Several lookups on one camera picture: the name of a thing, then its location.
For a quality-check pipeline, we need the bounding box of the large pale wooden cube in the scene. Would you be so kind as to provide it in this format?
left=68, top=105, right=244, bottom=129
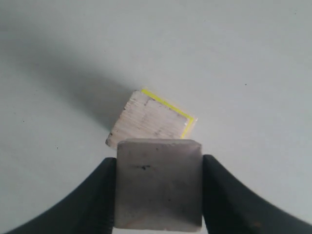
left=141, top=85, right=198, bottom=139

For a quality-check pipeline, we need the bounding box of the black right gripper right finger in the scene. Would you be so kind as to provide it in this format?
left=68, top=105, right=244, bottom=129
left=202, top=155, right=312, bottom=234

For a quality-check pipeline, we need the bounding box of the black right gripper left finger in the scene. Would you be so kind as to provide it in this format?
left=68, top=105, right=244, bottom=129
left=10, top=157, right=117, bottom=234

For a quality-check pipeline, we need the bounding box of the medium plywood cube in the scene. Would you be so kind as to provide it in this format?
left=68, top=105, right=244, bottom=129
left=105, top=89, right=197, bottom=149

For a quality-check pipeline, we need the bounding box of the small light wooden cube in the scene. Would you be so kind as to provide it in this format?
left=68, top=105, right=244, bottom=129
left=114, top=139, right=203, bottom=233

